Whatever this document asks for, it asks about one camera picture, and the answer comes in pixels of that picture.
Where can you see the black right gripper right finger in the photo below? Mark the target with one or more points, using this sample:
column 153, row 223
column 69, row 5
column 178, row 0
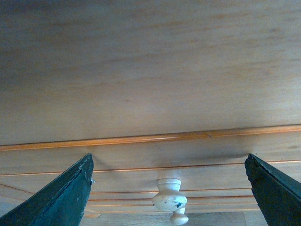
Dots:
column 277, row 194

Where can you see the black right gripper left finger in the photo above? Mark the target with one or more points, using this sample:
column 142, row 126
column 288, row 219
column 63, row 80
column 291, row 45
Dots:
column 60, row 203

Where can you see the wooden drawer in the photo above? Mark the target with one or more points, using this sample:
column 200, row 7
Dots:
column 211, row 171

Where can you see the upper drawer round knob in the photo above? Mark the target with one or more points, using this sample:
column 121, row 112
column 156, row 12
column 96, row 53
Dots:
column 169, row 197

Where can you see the wooden nightstand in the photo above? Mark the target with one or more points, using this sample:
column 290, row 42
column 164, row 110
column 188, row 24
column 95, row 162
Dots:
column 82, row 69

